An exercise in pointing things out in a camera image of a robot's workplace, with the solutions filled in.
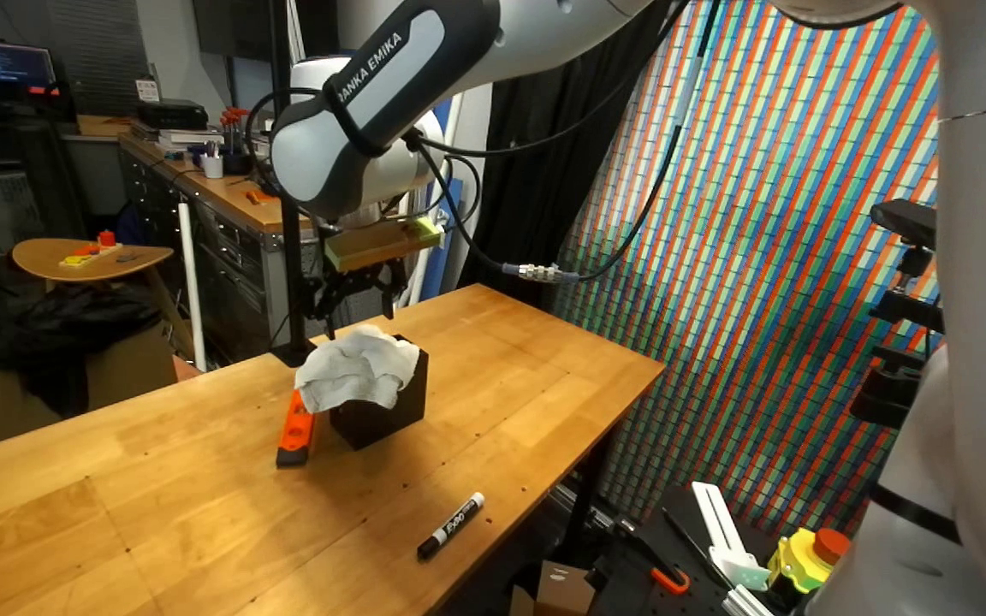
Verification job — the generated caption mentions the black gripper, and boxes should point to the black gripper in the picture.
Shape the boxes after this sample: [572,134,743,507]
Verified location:
[308,256,413,347]

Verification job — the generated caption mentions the white cloth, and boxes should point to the white cloth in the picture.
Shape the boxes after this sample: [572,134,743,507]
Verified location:
[290,322,426,417]

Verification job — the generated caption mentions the black open box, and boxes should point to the black open box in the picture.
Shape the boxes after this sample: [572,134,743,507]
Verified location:
[324,333,430,456]

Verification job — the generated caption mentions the brown cardboard box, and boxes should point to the brown cardboard box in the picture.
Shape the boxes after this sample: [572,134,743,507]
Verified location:
[533,557,600,616]

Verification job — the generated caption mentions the black pole stand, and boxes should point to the black pole stand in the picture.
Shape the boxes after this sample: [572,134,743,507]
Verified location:
[267,0,320,369]

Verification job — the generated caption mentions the orange black spirit level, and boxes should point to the orange black spirit level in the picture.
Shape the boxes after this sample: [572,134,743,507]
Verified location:
[274,386,321,472]

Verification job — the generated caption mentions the white upright pole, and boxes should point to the white upright pole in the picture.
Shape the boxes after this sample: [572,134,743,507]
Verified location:
[176,198,214,378]

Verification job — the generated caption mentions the black marker white label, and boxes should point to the black marker white label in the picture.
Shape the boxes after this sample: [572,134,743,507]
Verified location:
[413,489,489,565]

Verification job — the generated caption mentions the round wooden stool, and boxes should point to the round wooden stool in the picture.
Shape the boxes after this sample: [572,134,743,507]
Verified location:
[8,232,178,288]

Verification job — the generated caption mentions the multicoloured woven curtain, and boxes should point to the multicoloured woven curtain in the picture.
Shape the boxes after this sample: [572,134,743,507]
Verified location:
[551,0,954,540]

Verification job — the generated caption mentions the orange black bar clamp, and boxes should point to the orange black bar clamp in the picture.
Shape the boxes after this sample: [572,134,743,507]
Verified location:
[624,533,697,604]

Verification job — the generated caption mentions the yellow green red toy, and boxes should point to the yellow green red toy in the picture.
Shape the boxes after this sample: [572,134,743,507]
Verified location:
[768,525,856,599]

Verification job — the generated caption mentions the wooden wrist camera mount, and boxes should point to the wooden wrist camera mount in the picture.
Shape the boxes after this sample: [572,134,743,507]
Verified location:
[321,211,448,278]

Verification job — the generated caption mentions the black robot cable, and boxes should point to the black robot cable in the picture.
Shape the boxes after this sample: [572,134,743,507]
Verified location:
[403,0,726,288]

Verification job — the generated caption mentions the white slotted plastic bracket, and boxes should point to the white slotted plastic bracket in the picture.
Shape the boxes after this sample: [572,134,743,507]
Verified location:
[689,478,774,594]

